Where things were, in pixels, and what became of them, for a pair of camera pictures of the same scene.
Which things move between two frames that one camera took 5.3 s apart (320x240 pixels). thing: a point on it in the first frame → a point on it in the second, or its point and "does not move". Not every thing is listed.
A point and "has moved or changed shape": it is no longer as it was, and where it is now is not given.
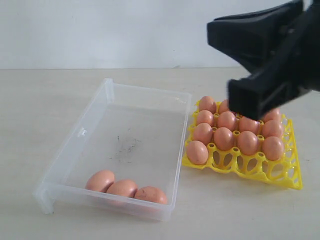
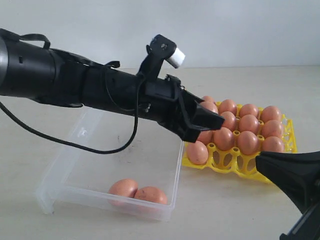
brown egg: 246,124 has moved or changed shape
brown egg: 203,132 does not move
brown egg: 224,106 does not move
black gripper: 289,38 → 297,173
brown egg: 205,116 has moved or changed shape
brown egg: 274,114 does not move
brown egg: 226,119 does not move
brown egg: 197,152 does not move
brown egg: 248,142 → 249,123
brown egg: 273,148 does not move
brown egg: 272,128 does not move
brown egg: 224,138 does not move
